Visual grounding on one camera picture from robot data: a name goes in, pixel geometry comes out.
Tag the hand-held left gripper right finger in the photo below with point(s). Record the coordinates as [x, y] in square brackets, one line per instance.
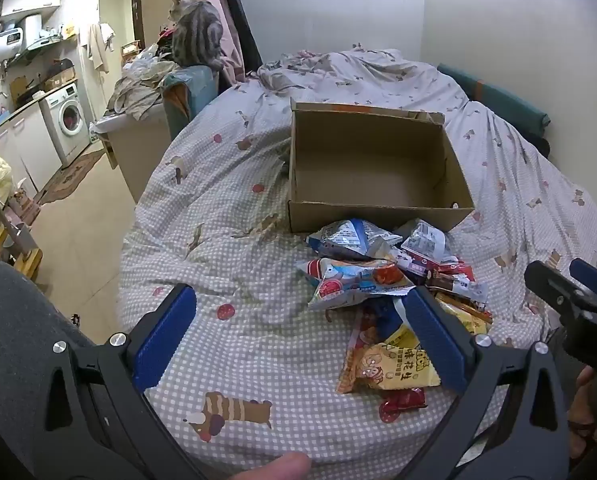
[436, 340]

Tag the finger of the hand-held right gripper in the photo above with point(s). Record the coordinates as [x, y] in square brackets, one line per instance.
[548, 282]
[596, 277]

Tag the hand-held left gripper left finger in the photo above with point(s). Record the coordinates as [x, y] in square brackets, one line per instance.
[166, 335]

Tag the pile of snack packets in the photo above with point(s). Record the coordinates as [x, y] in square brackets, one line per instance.
[348, 280]

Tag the cardboard box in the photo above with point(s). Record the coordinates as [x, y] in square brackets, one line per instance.
[368, 180]

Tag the person's right hand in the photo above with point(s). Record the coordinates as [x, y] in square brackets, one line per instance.
[582, 400]

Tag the person's left hand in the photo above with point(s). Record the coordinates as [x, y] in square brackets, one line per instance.
[281, 467]

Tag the printed checkered blanket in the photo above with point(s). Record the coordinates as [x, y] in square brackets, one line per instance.
[238, 270]

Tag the wooden rack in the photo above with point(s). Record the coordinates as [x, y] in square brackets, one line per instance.
[23, 260]

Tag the beige storage box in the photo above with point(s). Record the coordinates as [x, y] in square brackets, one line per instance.
[138, 160]

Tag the brown floor rug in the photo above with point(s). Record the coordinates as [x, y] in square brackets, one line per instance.
[71, 177]

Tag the white washing machine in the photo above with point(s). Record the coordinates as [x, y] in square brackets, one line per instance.
[66, 120]

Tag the white kitchen cabinet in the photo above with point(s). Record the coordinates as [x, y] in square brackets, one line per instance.
[23, 145]

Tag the heap of clothes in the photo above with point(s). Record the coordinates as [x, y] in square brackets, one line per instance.
[138, 85]

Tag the hanging white towel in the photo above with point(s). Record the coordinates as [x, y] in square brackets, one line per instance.
[96, 47]

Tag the grey and white cat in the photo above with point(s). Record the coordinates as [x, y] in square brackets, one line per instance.
[196, 30]

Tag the brown door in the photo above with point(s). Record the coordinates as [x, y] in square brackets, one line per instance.
[137, 10]

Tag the white water heater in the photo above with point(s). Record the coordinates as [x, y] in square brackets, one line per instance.
[8, 42]

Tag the white wall cabinet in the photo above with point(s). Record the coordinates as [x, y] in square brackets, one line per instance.
[31, 4]

